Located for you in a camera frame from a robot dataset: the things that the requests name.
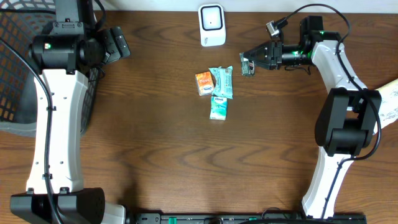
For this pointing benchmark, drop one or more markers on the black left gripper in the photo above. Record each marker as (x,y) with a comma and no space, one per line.
(117,45)

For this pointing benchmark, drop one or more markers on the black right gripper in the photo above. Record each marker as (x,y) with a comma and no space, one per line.
(267,60)

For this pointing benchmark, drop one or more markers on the teal snack packet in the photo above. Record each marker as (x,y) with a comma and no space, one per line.
(223,79)

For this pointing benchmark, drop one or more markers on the small orange carton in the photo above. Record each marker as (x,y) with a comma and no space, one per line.
(205,83)

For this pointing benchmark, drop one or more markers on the light blue tissue pack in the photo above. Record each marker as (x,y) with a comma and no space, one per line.
(218,108)

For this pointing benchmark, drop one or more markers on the large yellow snack bag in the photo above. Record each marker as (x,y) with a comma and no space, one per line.
(388,109)

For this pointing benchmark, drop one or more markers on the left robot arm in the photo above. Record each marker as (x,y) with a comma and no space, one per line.
(61,62)

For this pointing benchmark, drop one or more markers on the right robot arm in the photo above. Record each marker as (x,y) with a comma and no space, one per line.
(350,112)

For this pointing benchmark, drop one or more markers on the grey plastic mesh basket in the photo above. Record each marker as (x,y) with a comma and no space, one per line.
(18,93)

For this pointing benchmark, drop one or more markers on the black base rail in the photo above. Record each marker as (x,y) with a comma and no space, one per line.
(266,218)

